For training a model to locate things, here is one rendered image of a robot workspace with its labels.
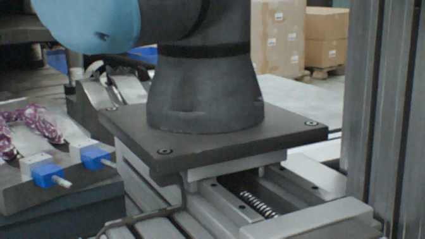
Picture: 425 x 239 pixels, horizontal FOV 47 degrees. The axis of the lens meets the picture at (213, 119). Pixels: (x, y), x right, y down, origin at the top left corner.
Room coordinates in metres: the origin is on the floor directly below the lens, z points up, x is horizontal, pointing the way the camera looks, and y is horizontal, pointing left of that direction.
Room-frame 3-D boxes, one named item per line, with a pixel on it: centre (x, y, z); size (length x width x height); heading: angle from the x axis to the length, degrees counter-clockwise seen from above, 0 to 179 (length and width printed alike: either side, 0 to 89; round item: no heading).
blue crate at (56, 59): (4.79, 1.70, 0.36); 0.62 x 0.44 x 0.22; 121
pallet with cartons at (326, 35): (6.23, -1.19, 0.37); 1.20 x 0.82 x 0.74; 39
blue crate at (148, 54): (5.14, 0.66, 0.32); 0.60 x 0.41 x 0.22; 37
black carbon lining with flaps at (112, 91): (1.30, 0.21, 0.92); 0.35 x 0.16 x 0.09; 31
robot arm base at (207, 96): (0.61, 0.01, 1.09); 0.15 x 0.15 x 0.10
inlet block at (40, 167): (0.85, 0.30, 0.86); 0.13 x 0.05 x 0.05; 48
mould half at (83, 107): (1.32, 0.21, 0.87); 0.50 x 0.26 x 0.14; 31
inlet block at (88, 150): (0.93, 0.23, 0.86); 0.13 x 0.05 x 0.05; 48
